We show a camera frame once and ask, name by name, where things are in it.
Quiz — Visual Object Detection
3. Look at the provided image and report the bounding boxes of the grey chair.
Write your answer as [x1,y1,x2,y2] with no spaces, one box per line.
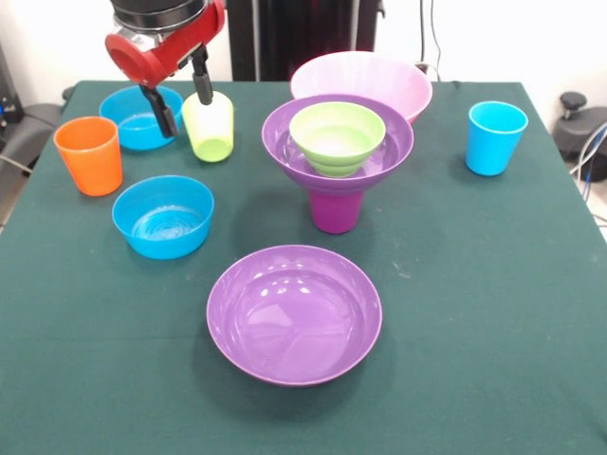
[0,101,64,173]

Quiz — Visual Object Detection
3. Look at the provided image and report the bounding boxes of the orange cup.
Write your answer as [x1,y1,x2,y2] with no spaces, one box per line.
[52,116,124,197]

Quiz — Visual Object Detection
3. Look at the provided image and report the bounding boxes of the blue and grey cables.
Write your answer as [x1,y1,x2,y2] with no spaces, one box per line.
[568,120,607,224]

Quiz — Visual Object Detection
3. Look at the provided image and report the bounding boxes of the dark green tablecloth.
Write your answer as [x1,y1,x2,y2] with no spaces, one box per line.
[0,79,607,455]

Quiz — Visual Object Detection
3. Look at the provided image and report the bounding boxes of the green ribbed bowl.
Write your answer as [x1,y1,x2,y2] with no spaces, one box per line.
[288,102,386,179]

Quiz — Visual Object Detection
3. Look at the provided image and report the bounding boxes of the blue bowl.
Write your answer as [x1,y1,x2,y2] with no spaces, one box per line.
[98,84,184,152]
[111,174,215,261]

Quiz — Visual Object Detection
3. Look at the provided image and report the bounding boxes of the blue cup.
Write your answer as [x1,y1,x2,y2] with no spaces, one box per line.
[465,100,529,177]

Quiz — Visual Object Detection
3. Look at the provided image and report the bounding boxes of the dark grey base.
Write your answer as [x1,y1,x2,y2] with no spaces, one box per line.
[553,106,607,165]

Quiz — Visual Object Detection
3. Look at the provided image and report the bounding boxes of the black knob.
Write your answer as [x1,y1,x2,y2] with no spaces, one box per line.
[558,91,590,125]

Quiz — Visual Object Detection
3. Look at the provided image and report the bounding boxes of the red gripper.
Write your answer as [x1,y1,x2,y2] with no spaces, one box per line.
[104,0,227,139]

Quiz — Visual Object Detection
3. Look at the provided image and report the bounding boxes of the purple bowl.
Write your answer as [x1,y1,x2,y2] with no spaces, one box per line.
[206,244,384,388]
[261,93,415,195]

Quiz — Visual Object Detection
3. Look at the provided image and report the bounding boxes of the large pink bowl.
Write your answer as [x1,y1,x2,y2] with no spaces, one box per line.
[289,51,433,125]

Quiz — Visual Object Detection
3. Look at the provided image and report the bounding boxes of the black equipment box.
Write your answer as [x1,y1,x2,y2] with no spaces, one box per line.
[0,42,25,143]

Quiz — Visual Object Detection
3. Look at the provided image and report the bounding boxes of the purple cup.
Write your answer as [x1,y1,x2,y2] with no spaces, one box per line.
[310,188,366,235]

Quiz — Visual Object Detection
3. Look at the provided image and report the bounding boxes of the black wall cable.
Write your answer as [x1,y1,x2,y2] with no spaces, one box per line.
[414,0,444,82]

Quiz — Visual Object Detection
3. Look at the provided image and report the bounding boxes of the lime green cup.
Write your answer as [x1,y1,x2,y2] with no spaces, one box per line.
[181,90,235,164]

